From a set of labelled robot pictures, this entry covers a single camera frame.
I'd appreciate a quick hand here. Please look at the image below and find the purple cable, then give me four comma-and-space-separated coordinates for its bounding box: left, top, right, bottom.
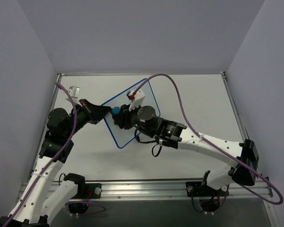
129, 73, 284, 205
0, 82, 107, 227

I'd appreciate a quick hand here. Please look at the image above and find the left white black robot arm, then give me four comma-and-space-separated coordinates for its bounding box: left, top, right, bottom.
0, 99, 111, 227

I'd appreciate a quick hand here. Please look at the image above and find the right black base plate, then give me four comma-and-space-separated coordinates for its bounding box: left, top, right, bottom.
186, 181, 211, 197

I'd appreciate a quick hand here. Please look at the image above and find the aluminium front rail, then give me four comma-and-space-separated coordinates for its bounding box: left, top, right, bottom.
15, 181, 273, 203

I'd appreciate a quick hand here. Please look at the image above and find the blue framed whiteboard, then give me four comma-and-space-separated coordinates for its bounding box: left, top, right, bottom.
102, 79, 146, 149

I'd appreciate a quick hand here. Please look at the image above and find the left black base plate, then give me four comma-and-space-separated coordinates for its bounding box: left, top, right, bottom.
83, 183, 102, 200

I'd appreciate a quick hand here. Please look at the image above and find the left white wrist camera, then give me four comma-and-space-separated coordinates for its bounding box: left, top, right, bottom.
68, 86, 80, 104

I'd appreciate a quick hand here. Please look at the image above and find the blue whiteboard eraser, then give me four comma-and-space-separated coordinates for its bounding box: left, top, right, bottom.
111, 107, 120, 115

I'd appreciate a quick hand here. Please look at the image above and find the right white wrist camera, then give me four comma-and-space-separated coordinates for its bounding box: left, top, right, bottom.
126, 90, 145, 111

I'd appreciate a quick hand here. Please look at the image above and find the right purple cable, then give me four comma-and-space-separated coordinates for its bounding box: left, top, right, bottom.
129, 73, 284, 205

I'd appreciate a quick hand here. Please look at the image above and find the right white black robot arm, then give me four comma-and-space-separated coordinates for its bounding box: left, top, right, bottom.
112, 105, 259, 195

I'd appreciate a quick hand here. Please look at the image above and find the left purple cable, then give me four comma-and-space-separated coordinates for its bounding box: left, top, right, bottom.
0, 82, 107, 227

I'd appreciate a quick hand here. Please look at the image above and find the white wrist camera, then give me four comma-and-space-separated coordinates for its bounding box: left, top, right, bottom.
68, 86, 80, 104
126, 90, 145, 111

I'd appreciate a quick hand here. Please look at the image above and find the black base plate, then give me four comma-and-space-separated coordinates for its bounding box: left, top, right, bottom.
186, 181, 211, 197
83, 183, 102, 200

